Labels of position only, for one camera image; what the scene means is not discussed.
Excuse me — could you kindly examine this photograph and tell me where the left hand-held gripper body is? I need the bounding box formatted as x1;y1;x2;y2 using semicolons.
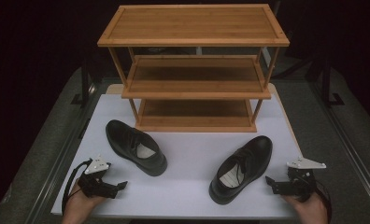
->
77;154;120;200

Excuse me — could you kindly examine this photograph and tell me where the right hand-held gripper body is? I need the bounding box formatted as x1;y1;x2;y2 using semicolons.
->
272;156;327;203

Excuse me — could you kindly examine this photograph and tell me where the black leather shoe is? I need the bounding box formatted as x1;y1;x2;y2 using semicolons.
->
105;119;168;177
208;134;274;206

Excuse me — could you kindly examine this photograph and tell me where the wooden three-tier shoe rack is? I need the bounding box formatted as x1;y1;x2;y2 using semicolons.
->
97;3;291;133

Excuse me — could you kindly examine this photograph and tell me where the person's left hand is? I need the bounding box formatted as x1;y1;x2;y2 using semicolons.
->
61;179;107;224

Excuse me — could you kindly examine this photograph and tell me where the person's right hand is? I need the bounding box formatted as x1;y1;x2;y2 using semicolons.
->
281;188;329;224

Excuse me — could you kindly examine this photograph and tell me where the white table mat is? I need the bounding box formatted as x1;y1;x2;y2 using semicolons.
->
50;92;329;220

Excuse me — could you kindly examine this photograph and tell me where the black metal stand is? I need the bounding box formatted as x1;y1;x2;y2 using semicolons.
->
70;55;97;108
320;59;346;108

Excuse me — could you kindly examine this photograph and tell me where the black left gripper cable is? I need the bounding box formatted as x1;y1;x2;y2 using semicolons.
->
61;158;93;217

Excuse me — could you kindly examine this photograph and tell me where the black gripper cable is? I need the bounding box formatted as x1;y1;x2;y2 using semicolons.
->
313;182;334;224
61;158;93;217

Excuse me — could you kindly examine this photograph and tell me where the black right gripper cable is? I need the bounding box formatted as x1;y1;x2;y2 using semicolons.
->
313;182;334;224

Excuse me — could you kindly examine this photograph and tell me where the aluminium frame rail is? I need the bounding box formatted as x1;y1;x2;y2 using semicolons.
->
310;81;370;216
23;83;104;224

